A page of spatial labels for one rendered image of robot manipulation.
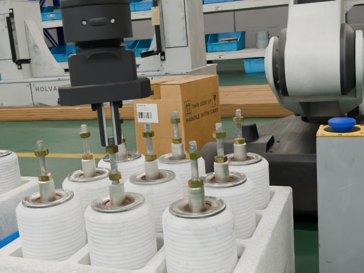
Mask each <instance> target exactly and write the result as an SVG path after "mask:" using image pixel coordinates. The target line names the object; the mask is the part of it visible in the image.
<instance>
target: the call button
mask: <svg viewBox="0 0 364 273"><path fill-rule="evenodd" d="M355 125H356V120H355V119H353V118H332V119H330V120H328V126H331V130H333V131H350V130H352V129H353V126H355Z"/></svg>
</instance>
